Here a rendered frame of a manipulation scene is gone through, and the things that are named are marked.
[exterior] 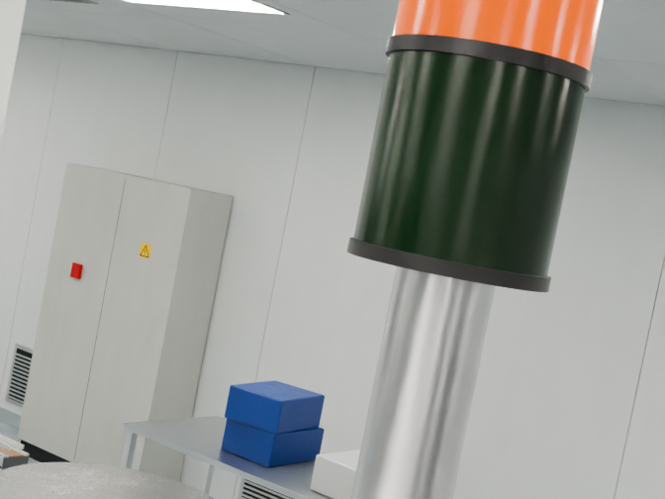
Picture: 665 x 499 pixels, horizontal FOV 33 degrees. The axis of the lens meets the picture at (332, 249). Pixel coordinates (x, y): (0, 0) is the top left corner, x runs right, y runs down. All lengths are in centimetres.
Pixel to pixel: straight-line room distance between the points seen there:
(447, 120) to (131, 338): 712
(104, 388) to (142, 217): 115
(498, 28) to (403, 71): 3
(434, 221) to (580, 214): 582
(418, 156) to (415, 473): 8
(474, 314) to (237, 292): 704
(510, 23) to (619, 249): 572
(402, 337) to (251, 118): 711
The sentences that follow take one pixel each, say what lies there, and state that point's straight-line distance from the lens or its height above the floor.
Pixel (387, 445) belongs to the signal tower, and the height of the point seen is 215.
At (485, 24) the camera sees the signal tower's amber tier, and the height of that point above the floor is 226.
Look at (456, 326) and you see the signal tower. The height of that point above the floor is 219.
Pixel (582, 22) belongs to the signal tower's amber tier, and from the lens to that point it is 27.
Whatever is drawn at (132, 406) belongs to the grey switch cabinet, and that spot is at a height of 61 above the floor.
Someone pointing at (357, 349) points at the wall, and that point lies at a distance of 672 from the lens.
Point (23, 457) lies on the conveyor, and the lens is 475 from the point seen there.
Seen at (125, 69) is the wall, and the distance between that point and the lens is 828.
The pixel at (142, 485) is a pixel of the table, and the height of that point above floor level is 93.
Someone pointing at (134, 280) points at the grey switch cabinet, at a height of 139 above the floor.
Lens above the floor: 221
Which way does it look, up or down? 3 degrees down
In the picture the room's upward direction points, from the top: 11 degrees clockwise
